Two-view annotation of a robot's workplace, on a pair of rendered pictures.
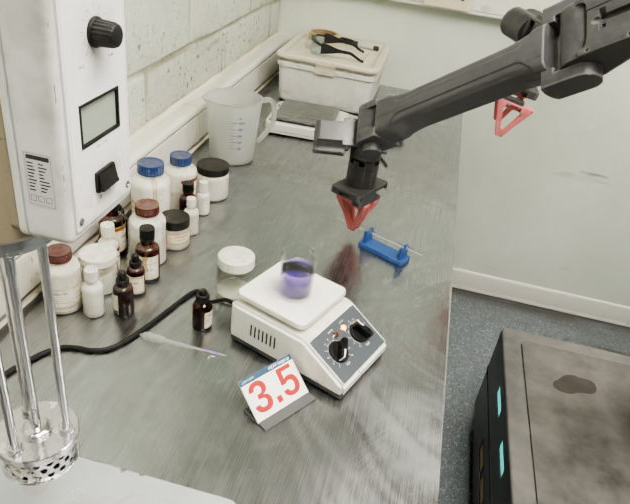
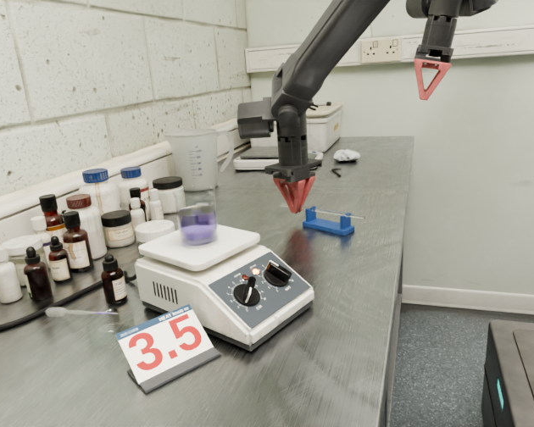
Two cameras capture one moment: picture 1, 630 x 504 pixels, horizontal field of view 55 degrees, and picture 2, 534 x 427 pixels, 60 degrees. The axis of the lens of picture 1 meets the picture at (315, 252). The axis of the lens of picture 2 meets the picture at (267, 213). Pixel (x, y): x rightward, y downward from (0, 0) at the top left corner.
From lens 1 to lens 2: 0.40 m
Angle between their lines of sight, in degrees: 17
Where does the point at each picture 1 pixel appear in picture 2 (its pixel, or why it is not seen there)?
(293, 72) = not seen: hidden behind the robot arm
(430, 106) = (322, 36)
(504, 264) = (487, 277)
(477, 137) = (434, 164)
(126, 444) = not seen: outside the picture
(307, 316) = (206, 257)
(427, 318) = (370, 271)
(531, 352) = (525, 339)
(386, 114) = (290, 69)
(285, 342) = (185, 291)
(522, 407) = (526, 394)
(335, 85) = not seen: hidden behind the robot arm
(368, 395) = (289, 345)
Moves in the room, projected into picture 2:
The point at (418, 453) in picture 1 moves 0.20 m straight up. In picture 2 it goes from (347, 404) to (343, 194)
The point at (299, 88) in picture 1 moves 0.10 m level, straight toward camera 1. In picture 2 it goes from (266, 141) to (264, 145)
